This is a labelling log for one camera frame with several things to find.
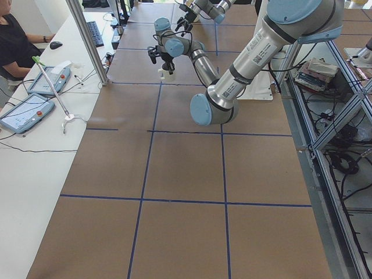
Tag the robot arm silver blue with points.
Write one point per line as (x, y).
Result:
(284, 23)
(216, 12)

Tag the person in black shirt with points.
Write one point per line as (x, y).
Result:
(17, 46)

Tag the black computer mouse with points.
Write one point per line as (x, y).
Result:
(55, 45)

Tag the far teach pendant tablet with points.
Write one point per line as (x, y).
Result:
(40, 85)

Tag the teach pendant tablet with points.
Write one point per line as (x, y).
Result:
(40, 85)
(26, 114)

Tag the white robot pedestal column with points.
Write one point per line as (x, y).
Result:
(254, 61)

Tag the metal rod grabber tool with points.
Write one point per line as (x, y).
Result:
(69, 116)

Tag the aluminium frame post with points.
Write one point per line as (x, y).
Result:
(78, 16)

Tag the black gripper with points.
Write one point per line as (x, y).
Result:
(188, 18)
(167, 60)

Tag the aluminium frame rack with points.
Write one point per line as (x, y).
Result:
(332, 130)

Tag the stack of books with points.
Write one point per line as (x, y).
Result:
(316, 74)

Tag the white mug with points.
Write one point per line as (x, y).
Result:
(166, 76)

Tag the black keyboard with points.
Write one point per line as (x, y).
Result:
(95, 34)

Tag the near teach pendant tablet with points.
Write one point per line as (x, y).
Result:
(26, 114)

